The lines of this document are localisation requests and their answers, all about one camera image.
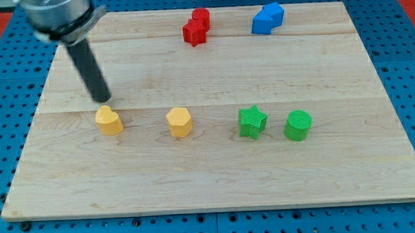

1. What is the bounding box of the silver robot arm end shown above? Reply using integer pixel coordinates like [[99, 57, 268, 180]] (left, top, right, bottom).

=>
[[15, 0, 107, 46]]

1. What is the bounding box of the light wooden board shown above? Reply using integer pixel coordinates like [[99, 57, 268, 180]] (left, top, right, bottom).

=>
[[1, 2, 415, 222]]

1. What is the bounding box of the yellow hexagon block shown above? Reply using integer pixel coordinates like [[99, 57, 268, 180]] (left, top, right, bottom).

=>
[[166, 107, 193, 138]]

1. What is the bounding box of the green star block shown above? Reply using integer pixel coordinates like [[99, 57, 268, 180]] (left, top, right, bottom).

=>
[[238, 105, 268, 140]]

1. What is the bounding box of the red star block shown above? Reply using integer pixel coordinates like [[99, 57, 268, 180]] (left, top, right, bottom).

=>
[[182, 19, 207, 47]]

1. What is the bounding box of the green cylinder block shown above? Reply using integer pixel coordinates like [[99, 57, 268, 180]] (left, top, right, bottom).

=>
[[284, 109, 313, 141]]

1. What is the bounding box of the yellow heart block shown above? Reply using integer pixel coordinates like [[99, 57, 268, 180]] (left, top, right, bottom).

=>
[[95, 105, 124, 135]]

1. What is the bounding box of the red cylinder block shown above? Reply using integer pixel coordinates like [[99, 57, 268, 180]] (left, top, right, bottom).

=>
[[191, 8, 210, 32]]

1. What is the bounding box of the blue cube block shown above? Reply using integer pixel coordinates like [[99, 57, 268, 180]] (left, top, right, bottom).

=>
[[262, 2, 285, 27]]

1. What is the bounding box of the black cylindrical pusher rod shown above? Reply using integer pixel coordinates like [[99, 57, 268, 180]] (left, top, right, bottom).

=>
[[67, 39, 111, 103]]

